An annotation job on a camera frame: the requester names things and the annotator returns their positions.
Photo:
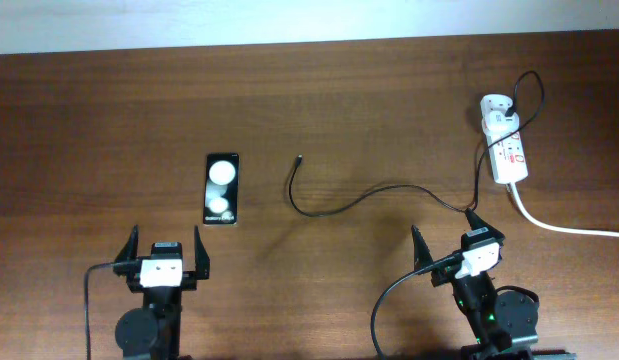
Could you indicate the white power strip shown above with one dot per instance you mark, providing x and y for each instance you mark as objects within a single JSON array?
[{"x": 506, "y": 153}]

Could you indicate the black smartphone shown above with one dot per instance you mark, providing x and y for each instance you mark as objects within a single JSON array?
[{"x": 220, "y": 207}]

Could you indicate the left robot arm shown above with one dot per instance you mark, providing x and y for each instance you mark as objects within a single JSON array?
[{"x": 152, "y": 331}]

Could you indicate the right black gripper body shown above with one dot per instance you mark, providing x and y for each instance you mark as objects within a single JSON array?
[{"x": 445, "y": 275}]

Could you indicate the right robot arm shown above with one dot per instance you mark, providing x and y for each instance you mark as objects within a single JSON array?
[{"x": 503, "y": 320}]

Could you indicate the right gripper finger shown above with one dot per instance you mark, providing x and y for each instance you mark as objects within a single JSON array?
[
  {"x": 422, "y": 255},
  {"x": 480, "y": 227}
]

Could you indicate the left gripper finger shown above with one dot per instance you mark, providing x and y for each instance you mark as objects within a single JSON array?
[
  {"x": 202, "y": 259},
  {"x": 126, "y": 262}
]

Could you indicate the white USB charger adapter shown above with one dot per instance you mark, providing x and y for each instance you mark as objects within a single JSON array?
[{"x": 496, "y": 122}]

